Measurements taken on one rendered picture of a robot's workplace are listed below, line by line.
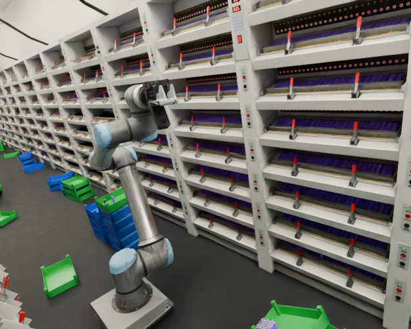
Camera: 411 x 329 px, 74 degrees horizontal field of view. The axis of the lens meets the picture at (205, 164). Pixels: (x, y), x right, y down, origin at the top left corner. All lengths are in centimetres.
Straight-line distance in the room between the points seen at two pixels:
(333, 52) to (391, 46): 18
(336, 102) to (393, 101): 19
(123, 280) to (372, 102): 139
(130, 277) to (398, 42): 151
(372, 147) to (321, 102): 26
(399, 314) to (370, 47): 115
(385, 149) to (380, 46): 37
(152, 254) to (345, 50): 131
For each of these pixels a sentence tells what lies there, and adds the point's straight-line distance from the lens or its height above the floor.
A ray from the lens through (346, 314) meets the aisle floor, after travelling 175.
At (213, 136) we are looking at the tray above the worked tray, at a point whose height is 88.
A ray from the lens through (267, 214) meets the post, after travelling 166.
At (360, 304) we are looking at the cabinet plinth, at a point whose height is 3.
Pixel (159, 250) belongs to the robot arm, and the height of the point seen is 38.
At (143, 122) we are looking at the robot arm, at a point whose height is 112.
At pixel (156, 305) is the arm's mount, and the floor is 14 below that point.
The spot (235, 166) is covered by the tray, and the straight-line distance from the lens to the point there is 161.
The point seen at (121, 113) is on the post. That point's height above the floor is 99.
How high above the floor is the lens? 132
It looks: 21 degrees down
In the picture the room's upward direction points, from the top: 10 degrees counter-clockwise
